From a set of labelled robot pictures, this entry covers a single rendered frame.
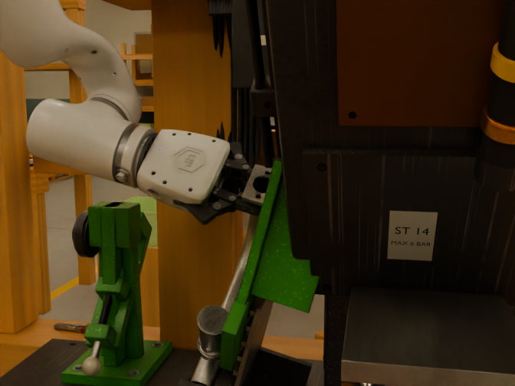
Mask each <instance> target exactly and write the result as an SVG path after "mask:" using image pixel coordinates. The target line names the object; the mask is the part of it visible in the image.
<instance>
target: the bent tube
mask: <svg viewBox="0 0 515 386"><path fill-rule="evenodd" d="M271 171H272V168H266V167H264V166H262V165H257V164H255V165H254V168H253V170H252V173H251V175H250V178H249V179H248V183H247V185H246V187H245V189H244V192H243V195H242V196H241V200H242V201H247V202H250V203H253V204H257V205H260V206H262V204H263V201H264V196H265V193H266V190H267V185H268V182H269V179H270V176H271ZM267 173H268V174H269V175H266V174H267ZM256 198H260V199H256ZM258 218H259V215H258V216H255V215H252V214H250V217H249V222H248V229H247V233H246V236H245V239H244V245H243V248H242V251H241V256H240V258H239V261H238V265H237V267H236V270H235V273H234V276H233V278H232V280H231V283H230V286H229V288H228V291H227V293H226V295H225V298H224V300H223V303H222V305H221V307H223V308H224V309H226V310H227V312H229V311H230V308H231V305H232V303H233V301H234V299H235V298H237V297H238V292H239V289H240V286H241V281H242V278H243V275H244V269H245V267H246V263H247V260H248V255H249V252H250V249H251V244H252V241H253V238H254V233H255V230H256V227H257V224H258ZM220 370H221V368H220V359H219V360H217V361H208V360H205V359H204V358H203V357H200V359H199V361H198V364H197V366H196V369H195V372H194V374H193V376H192V380H191V382H193V383H196V384H200V385H202V386H213V385H214V383H215V379H216V378H218V375H219V372H220Z"/></svg>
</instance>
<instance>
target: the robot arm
mask: <svg viewBox="0 0 515 386"><path fill-rule="evenodd" d="M0 49H1V50H2V52H3V53H4V55H5V56H6V57H7V58H8V59H9V60H10V61H11V62H12V63H13V64H16V65H18V66H19V67H25V68H33V67H40V66H43V65H45V64H49V63H52V62H55V61H59V60H61V61H63V62H64V63H65V64H67V65H68V66H69V67H70V68H71V69H72V70H73V71H74V73H75V74H76V75H77V77H78V79H79V80H80V82H81V83H82V85H83V87H84V89H85V91H86V93H87V100H86V101H85V102H84V103H78V104H72V103H66V102H64V101H60V100H56V99H53V98H48V99H46V100H43V101H41V102H40V103H39V104H38V105H37V106H36V107H35V109H34V111H33V113H32V114H31V117H30V119H29V121H28V126H27V130H26V144H27V147H28V151H29V152H30V153H31V154H32V155H33V156H34V157H37V158H40V159H44V160H47V161H49V162H53V163H57V164H59V165H63V166H66V167H68V168H73V169H76V170H78V171H81V172H86V173H88V174H91V175H95V176H98V177H101V178H105V179H107V180H110V181H113V182H117V183H120V184H122V185H127V186H130V187H132V188H138V187H139V190H140V191H142V192H144V193H146V194H148V195H149V196H151V197H153V198H155V199H156V200H158V201H161V202H163V203H165V204H167V205H170V206H172V207H174V208H178V209H179V210H182V211H186V212H188V213H191V214H192V215H193V216H194V217H195V218H196V219H197V220H198V221H199V222H200V223H201V224H203V225H206V224H208V223H209V222H211V221H212V220H214V219H215V218H216V217H217V216H220V215H222V214H225V213H228V212H235V211H236V210H238V211H243V212H245V213H248V214H252V215H255V216H258V215H260V213H261V207H262V206H260V205H257V204H253V203H250V202H247V201H242V200H241V196H242V195H243V192H239V193H238V195H235V194H233V193H231V192H229V191H226V190H224V189H222V188H221V186H222V184H223V181H224V180H225V178H231V179H235V180H239V181H243V182H248V179H249V178H250V175H251V173H252V170H253V169H252V168H250V164H248V163H247V162H246V160H245V159H244V156H243V155H242V151H241V144H240V143H239V142H227V141H225V140H223V139H218V138H215V137H212V136H207V135H202V134H198V133H195V132H187V131H182V130H174V129H161V131H160V132H159V133H157V132H156V131H155V130H154V129H153V128H151V127H148V126H144V125H140V124H138V122H139V120H140V118H141V114H142V106H141V102H140V98H139V94H138V92H137V89H136V86H135V84H134V82H133V79H132V77H131V75H130V72H129V70H128V68H127V66H126V64H125V62H124V61H123V59H122V57H121V55H120V53H119V52H118V50H117V49H116V48H115V47H114V46H113V45H112V44H111V43H110V42H109V41H108V40H107V39H106V38H105V37H103V36H102V35H100V34H98V33H96V32H95V31H92V30H90V29H89V28H86V27H84V26H82V25H79V24H77V23H75V22H73V21H72V20H70V19H69V17H67V16H66V14H65V13H64V10H63V8H62V7H61V4H60V2H59V0H0ZM228 155H232V157H233V159H234V160H232V159H227V157H228Z"/></svg>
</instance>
